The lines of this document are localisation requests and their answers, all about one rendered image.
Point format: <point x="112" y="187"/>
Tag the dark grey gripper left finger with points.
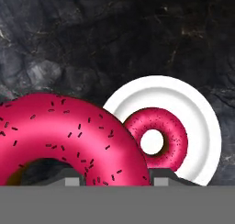
<point x="69" y="176"/>

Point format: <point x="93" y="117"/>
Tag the white round plate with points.
<point x="195" y="117"/>

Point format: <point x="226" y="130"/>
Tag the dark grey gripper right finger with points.
<point x="163" y="174"/>

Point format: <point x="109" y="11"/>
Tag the pink sprinkled doughnut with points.
<point x="173" y="132"/>
<point x="76" y="136"/>

